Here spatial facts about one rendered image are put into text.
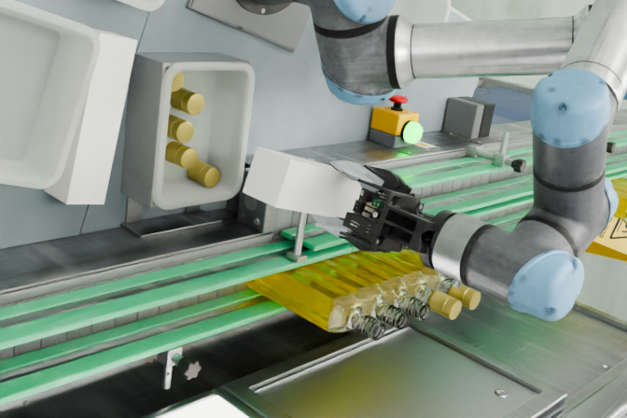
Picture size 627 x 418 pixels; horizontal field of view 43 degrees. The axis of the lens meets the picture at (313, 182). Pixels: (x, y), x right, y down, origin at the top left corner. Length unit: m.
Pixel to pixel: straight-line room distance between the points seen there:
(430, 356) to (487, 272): 0.58
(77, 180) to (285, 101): 0.46
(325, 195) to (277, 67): 0.45
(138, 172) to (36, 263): 0.21
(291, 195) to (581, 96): 0.37
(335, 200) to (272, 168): 0.11
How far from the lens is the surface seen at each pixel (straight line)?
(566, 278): 0.86
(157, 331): 1.19
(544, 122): 0.84
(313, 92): 1.51
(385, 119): 1.63
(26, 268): 1.14
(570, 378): 1.58
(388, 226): 0.94
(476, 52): 1.23
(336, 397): 1.27
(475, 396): 1.35
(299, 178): 0.99
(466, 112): 1.85
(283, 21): 1.40
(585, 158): 0.86
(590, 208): 0.91
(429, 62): 1.24
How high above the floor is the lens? 1.74
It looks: 39 degrees down
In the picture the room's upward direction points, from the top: 112 degrees clockwise
